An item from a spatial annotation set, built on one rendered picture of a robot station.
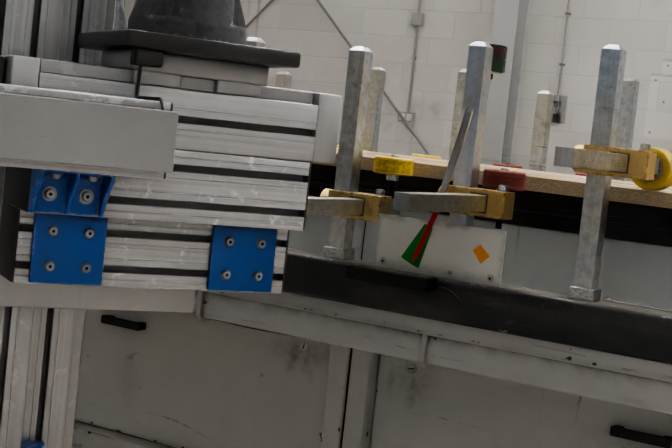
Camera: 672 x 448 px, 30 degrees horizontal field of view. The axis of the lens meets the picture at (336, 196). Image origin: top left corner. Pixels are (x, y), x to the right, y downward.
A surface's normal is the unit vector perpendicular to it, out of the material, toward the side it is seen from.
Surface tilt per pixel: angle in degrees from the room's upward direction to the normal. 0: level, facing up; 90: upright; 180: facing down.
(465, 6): 90
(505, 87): 90
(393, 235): 90
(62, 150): 90
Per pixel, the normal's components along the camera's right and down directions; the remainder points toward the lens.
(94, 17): 0.44, 0.10
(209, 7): 0.49, -0.21
